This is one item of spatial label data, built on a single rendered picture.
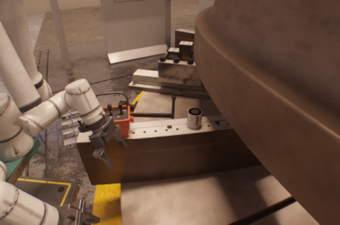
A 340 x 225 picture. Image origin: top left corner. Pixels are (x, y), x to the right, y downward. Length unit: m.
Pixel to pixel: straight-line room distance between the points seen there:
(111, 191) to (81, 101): 1.09
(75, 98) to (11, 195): 0.41
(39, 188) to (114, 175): 0.50
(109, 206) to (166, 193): 0.53
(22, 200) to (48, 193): 0.97
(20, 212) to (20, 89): 0.43
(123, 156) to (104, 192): 0.63
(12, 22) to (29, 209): 0.69
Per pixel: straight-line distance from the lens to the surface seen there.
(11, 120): 1.08
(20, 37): 0.99
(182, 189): 1.33
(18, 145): 1.14
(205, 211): 1.27
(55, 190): 1.48
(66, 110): 0.87
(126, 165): 1.25
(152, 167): 1.27
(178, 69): 1.99
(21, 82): 0.80
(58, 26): 3.88
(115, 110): 1.13
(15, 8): 0.96
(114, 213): 1.64
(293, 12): 0.78
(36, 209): 0.53
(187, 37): 3.17
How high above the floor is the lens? 1.42
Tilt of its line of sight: 32 degrees down
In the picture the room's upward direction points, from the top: straight up
